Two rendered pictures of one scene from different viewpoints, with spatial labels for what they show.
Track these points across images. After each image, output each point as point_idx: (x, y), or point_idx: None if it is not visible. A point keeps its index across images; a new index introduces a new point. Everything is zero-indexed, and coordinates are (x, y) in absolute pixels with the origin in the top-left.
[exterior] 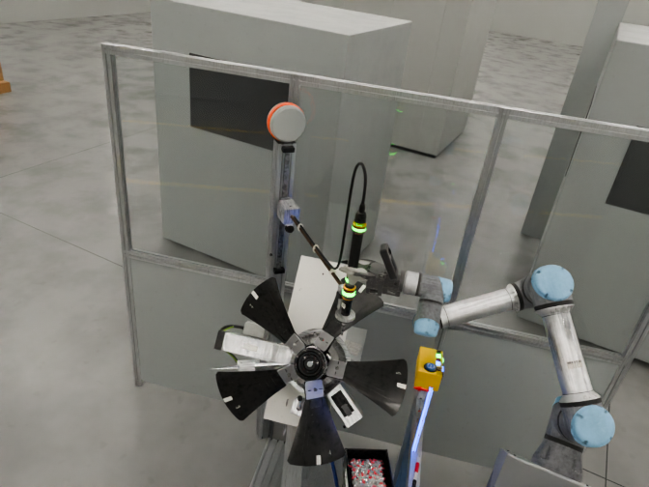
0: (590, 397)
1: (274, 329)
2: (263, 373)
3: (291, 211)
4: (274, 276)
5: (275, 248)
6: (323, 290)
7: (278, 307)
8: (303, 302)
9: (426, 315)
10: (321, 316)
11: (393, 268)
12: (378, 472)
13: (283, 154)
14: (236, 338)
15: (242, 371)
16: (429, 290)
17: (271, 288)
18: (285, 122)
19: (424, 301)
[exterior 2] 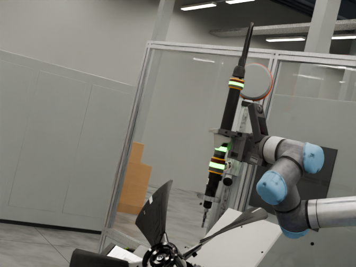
0: None
1: (152, 236)
2: (114, 261)
3: (231, 159)
4: None
5: (216, 217)
6: (234, 241)
7: (162, 207)
8: (208, 249)
9: (272, 168)
10: (219, 265)
11: (258, 126)
12: None
13: (242, 109)
14: (121, 251)
15: (96, 253)
16: (288, 149)
17: (165, 189)
18: (249, 77)
19: (278, 159)
